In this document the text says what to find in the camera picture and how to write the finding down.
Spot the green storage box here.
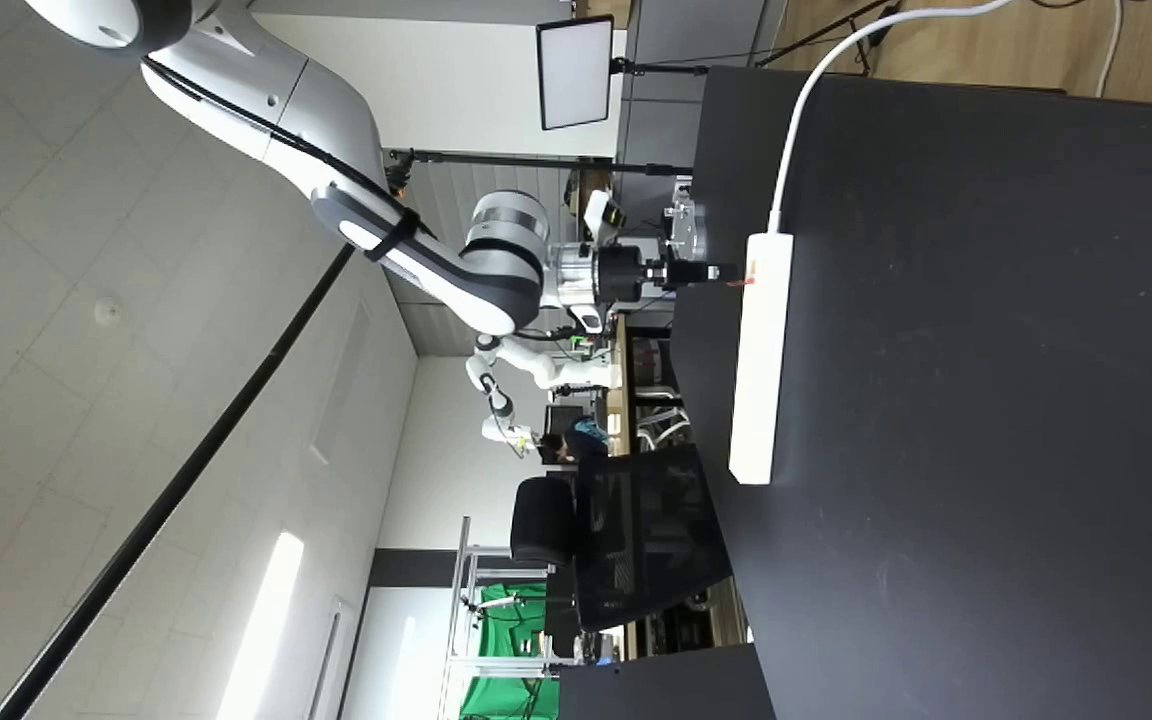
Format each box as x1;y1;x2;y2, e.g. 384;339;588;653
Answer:
455;577;557;720

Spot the grey metal clamp device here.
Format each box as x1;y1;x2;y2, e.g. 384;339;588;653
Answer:
659;174;717;268

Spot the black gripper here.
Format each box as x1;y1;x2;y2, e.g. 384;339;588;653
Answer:
594;240;727;306

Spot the black floor cable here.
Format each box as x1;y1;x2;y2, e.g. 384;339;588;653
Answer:
748;0;905;71

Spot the black light stand pole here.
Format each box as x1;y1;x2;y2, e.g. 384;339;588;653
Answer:
0;234;365;720

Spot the thin white floor cable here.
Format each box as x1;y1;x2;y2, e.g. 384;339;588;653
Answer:
1092;0;1127;101

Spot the white power strip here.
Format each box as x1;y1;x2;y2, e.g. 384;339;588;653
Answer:
725;229;797;489

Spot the rectangular light panel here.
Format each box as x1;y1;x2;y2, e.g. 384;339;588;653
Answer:
531;11;619;134

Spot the metal shelf rack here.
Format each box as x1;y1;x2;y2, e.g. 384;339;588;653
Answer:
436;511;567;720

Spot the black office chair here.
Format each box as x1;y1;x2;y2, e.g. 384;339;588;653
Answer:
503;443;741;641

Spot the white power strip cable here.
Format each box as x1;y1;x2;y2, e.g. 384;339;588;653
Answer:
765;0;1016;240

